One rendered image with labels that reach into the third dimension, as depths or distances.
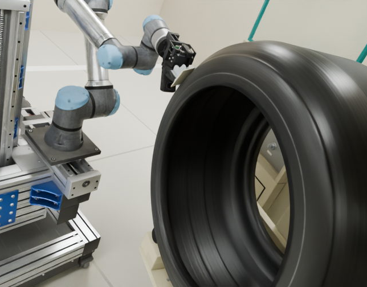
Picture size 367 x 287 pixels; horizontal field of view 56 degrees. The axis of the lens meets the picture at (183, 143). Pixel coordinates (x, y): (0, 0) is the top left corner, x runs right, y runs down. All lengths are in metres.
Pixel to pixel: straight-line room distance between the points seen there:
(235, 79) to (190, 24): 4.65
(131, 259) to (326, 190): 1.66
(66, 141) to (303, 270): 1.09
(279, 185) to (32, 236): 1.13
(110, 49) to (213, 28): 3.93
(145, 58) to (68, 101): 0.34
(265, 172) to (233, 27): 3.50
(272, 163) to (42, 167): 0.94
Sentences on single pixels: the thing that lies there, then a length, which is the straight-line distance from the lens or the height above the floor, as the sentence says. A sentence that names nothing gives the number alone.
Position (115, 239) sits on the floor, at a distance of 2.12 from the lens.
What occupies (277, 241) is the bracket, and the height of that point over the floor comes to 0.94.
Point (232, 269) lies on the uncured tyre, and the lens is 0.97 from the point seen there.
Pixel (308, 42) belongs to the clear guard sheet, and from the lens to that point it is 1.41.
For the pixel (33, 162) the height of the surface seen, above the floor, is 0.63.
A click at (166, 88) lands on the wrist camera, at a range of 1.09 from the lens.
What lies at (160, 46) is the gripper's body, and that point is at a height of 1.26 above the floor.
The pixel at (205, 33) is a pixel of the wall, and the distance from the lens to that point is 5.06.
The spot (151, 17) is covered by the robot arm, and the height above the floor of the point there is 1.31.
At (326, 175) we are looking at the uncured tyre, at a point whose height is 1.39.
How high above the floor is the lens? 1.59
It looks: 30 degrees down
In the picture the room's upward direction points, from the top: 23 degrees clockwise
